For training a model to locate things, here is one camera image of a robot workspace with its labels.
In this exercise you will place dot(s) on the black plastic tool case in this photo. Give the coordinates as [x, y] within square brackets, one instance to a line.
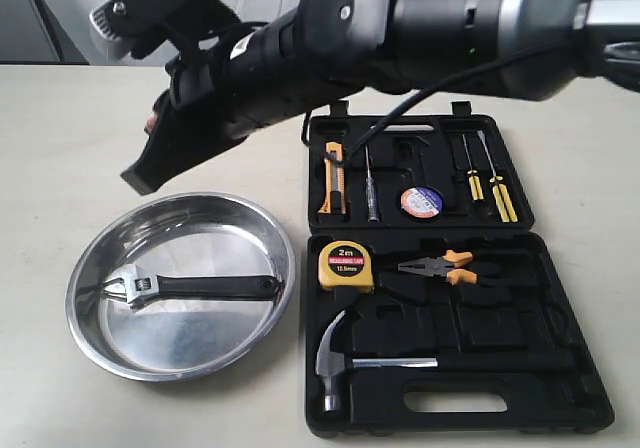
[413, 316]

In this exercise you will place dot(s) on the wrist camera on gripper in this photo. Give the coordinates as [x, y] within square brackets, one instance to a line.
[137, 28]

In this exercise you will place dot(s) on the adjustable wrench black handle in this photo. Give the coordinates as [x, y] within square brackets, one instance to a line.
[138, 287]

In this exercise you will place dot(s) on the clear tester screwdriver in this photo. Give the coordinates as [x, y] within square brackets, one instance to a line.
[371, 194]

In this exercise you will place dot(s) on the yellow measuring tape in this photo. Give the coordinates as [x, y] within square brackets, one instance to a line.
[345, 263]

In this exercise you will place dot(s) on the yellow handled pliers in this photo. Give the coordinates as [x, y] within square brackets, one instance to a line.
[451, 267]

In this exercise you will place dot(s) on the electrical tape roll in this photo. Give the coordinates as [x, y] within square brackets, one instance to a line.
[421, 202]

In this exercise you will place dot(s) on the round stainless steel tray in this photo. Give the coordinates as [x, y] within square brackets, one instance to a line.
[185, 235]

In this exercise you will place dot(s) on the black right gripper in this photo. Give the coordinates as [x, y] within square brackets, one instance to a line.
[250, 80]

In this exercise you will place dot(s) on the yellow utility knife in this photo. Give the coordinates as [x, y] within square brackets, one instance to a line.
[335, 198]

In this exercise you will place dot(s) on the steel claw hammer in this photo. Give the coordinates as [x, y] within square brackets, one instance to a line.
[330, 365]

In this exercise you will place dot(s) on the yellow black screwdriver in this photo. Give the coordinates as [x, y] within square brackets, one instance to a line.
[473, 175]
[499, 189]

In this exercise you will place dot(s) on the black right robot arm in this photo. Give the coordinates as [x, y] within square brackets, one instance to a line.
[519, 49]

